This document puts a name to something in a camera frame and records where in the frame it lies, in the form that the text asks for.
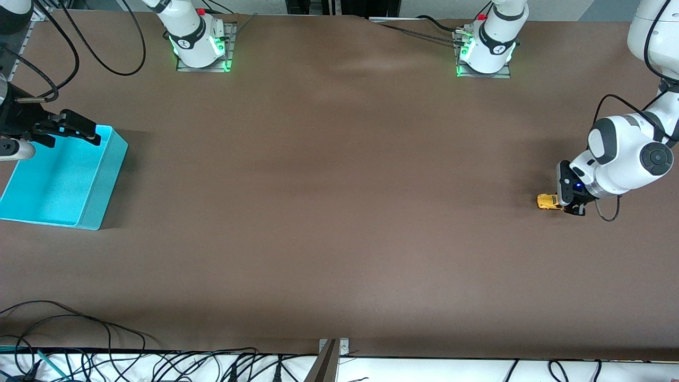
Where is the long black looping cable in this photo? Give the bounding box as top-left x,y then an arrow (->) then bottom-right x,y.
32,0 -> 147,76

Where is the grey metal frame rail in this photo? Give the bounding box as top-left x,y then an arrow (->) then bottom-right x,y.
8,13 -> 44,81

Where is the black cable with silver plug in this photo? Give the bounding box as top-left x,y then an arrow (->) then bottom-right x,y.
0,0 -> 81,102

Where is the teal cable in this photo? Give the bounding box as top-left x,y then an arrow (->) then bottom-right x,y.
0,346 -> 71,380

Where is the cyan plastic bin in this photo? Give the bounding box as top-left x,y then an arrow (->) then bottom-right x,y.
0,125 -> 129,231

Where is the thick black base cable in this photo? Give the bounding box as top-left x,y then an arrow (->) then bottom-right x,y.
416,15 -> 463,33

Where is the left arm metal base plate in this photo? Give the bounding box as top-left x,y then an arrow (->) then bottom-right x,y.
454,29 -> 512,79

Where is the thin black floor cable loop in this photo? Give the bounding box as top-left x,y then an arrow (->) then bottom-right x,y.
0,300 -> 147,352

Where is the black equipment box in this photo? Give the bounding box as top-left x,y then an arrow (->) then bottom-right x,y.
285,0 -> 399,16

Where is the thin black base cable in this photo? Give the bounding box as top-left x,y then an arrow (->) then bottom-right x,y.
378,22 -> 458,43

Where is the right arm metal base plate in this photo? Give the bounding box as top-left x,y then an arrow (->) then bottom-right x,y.
176,22 -> 237,73

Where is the silver metal bracket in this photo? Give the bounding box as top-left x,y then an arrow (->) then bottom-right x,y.
319,338 -> 350,356

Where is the brown table cover mat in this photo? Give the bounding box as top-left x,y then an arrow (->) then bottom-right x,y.
0,10 -> 679,362

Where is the dark metal post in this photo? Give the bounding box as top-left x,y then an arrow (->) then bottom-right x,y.
304,340 -> 340,382

